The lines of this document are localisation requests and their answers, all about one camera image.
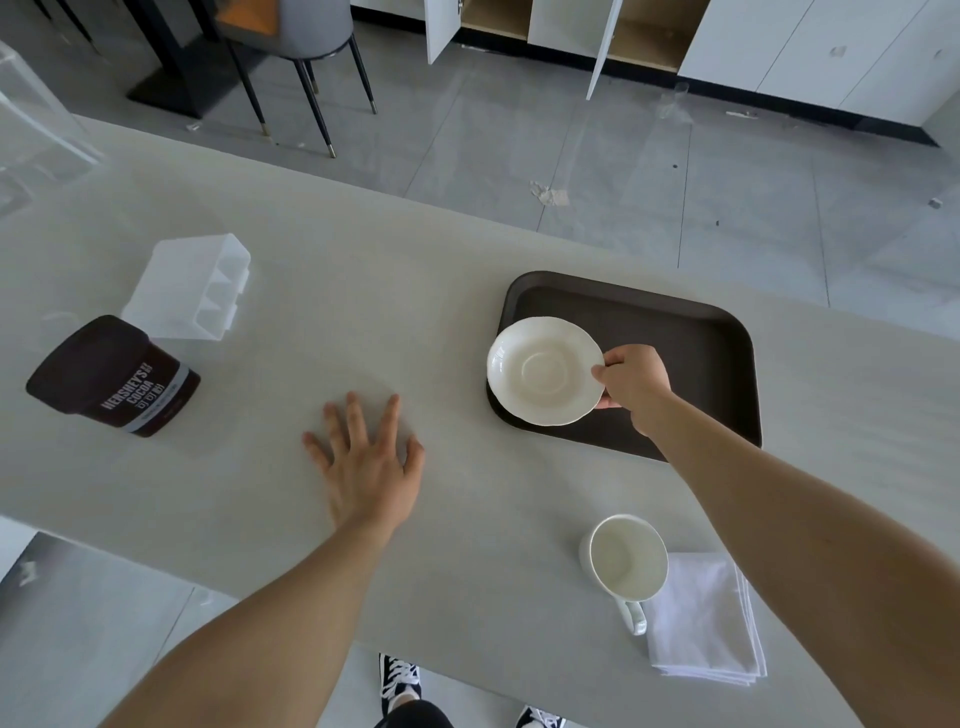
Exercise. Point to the person's left thumb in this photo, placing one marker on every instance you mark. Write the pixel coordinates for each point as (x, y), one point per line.
(415, 455)

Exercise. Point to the person's left black sneaker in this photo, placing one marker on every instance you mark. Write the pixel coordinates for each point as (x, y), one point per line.
(399, 673)

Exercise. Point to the person's right black sneaker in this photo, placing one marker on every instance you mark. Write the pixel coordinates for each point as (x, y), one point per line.
(538, 718)

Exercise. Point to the person's left middle finger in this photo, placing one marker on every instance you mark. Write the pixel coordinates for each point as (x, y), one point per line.
(356, 417)

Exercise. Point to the person's right forearm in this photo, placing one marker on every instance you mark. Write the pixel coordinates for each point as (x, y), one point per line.
(795, 540)

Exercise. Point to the crumpled paper scrap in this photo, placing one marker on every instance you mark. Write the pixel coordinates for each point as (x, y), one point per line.
(551, 195)

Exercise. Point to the black table base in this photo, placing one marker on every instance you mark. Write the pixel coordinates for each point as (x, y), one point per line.
(176, 71)

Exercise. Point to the white scalloped saucer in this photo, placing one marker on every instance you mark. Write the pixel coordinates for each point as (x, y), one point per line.
(540, 371)

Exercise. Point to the brown cocoa powder container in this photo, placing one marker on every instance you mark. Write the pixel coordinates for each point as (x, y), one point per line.
(112, 375)

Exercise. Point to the person's right thumb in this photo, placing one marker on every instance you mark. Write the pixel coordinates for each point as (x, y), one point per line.
(604, 367)

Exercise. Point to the dark brown serving tray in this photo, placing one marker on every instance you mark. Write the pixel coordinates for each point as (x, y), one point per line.
(697, 352)

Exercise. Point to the person's left little finger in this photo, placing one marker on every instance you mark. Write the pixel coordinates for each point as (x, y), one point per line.
(314, 447)

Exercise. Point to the grey chair with black legs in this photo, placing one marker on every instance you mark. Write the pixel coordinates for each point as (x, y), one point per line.
(307, 45)

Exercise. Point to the person's black trousers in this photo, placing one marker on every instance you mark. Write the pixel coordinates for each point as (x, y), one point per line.
(415, 715)

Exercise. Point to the clear acrylic stand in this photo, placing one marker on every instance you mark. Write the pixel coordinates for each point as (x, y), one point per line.
(37, 127)

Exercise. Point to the white cabinet unit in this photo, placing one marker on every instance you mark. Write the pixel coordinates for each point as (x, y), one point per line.
(795, 45)

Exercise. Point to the person's black sneaker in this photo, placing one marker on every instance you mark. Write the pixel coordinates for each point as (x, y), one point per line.
(538, 718)
(399, 673)

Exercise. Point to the person's left hand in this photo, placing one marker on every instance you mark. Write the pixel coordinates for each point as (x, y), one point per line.
(371, 480)

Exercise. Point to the white ceramic cup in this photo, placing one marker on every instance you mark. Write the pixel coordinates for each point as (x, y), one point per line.
(626, 562)

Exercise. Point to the white plastic organizer box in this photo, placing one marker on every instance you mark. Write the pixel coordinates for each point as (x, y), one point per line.
(187, 289)

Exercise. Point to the white folded napkin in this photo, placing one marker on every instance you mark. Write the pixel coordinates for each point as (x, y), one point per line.
(705, 619)

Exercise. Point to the person's left forearm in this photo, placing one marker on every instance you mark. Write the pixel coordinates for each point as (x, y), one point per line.
(247, 637)

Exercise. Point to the white cabinet door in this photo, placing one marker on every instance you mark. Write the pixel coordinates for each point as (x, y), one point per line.
(442, 28)
(604, 46)

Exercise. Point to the person's right hand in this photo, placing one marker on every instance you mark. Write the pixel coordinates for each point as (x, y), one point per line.
(637, 382)

